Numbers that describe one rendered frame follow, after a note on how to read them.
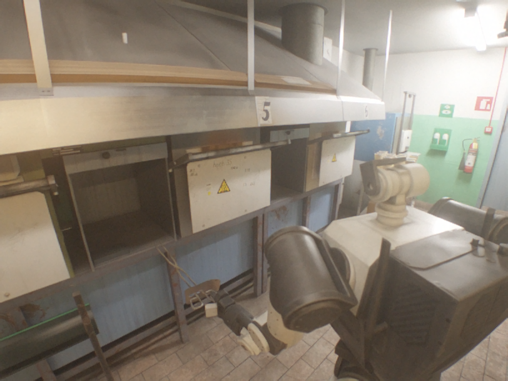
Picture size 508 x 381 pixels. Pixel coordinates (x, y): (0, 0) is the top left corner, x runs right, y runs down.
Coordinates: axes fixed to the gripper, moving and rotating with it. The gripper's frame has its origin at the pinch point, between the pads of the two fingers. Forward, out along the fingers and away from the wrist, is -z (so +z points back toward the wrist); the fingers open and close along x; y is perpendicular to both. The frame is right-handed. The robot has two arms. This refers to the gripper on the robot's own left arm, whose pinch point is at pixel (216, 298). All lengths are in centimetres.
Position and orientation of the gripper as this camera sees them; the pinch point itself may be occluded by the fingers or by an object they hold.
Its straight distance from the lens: 106.3
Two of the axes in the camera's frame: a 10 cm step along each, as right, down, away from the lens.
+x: 0.1, -9.4, -3.4
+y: -7.4, 2.2, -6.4
